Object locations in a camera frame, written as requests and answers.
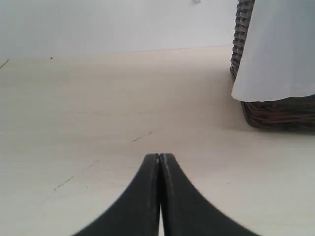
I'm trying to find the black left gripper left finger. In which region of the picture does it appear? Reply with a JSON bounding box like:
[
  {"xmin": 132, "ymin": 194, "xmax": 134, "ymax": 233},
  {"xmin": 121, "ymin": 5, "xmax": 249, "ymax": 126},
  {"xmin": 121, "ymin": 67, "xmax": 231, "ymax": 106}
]
[{"xmin": 76, "ymin": 153, "xmax": 160, "ymax": 236}]

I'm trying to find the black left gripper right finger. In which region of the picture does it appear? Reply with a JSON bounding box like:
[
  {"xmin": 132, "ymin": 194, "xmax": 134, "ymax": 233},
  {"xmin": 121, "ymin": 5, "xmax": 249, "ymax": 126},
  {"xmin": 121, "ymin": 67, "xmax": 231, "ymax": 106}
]
[{"xmin": 159, "ymin": 153, "xmax": 256, "ymax": 236}]

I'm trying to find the dark brown wicker basket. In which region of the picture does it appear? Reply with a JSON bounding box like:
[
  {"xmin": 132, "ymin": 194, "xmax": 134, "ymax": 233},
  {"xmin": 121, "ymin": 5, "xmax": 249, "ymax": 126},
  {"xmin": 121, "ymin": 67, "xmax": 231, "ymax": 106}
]
[{"xmin": 230, "ymin": 0, "xmax": 315, "ymax": 131}]

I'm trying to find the white cloth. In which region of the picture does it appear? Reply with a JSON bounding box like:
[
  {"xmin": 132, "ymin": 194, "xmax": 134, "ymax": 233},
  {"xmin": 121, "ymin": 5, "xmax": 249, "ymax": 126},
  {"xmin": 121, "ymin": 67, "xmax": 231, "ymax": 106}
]
[{"xmin": 231, "ymin": 0, "xmax": 315, "ymax": 102}]

